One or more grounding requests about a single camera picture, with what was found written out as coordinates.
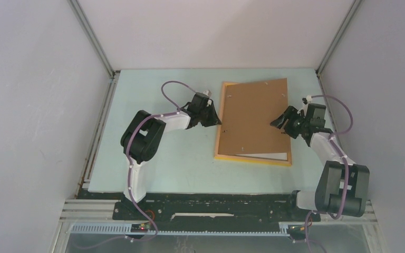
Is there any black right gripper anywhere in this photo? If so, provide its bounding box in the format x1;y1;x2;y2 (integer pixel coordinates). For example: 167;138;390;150
269;105;309;139

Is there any building and sky photo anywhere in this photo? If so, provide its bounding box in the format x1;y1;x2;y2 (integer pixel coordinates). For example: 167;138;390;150
237;153;287;161

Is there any brown cardboard backing board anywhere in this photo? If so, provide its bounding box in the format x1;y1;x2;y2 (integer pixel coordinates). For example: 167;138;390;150
218;77;293;157

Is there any yellow wooden picture frame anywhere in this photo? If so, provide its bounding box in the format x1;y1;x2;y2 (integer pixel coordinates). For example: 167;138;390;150
214;81;293;168

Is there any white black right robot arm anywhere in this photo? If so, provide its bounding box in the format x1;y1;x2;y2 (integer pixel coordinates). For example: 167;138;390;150
270;103;370;220

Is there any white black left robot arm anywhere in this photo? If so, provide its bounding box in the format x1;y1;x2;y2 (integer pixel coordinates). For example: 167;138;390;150
120;92;221;220

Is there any small circuit board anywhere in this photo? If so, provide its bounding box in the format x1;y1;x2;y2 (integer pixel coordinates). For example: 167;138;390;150
130;224;150;232

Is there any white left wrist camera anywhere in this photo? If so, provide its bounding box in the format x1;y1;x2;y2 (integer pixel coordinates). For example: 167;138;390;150
203;90;212;106

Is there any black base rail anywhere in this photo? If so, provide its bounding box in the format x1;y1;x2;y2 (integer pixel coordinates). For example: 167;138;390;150
112;193;308;233

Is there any right aluminium corner post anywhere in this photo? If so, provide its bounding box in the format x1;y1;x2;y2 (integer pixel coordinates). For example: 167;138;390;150
316;0;364;77

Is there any aluminium corner post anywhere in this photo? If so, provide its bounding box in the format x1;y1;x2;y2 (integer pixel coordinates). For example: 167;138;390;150
316;0;364;77
67;0;115;79

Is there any grey cable duct strip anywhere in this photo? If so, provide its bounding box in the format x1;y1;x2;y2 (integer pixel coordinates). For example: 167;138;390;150
70;223;291;237

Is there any left aluminium corner post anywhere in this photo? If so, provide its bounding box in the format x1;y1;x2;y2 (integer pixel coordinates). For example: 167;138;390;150
67;0;115;79

